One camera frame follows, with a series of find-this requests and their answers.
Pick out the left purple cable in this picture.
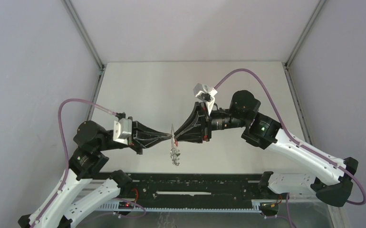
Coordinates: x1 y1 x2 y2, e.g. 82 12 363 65
29 98 119 228

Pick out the aluminium frame post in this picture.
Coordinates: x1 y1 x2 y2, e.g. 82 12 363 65
284 0 327 68
61 0 105 71

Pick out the metal disc keyring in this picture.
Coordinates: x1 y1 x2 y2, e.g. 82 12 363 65
170 124 180 166

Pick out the right aluminium frame post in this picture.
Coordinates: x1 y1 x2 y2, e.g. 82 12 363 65
284 0 327 68

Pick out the left aluminium frame post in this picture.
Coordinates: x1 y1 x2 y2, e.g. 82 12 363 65
61 0 105 71

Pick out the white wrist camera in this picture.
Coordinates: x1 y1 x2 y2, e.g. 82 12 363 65
193 83 218 115
113 118 132 145

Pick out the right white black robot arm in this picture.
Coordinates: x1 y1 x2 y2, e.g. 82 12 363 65
171 90 358 207

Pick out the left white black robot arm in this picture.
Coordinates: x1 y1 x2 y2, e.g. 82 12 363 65
18 118 173 228

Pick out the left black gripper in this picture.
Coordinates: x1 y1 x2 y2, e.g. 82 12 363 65
97 119 172 153

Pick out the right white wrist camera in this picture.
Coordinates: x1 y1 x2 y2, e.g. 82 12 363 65
193 83 218 115

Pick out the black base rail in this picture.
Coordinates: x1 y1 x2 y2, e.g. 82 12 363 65
85 171 290 209

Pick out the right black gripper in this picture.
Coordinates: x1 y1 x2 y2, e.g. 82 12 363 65
174 102 248 145

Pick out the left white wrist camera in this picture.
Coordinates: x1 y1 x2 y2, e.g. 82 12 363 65
113 118 132 145

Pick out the white slotted cable duct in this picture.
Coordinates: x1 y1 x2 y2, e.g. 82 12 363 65
96 201 261 213

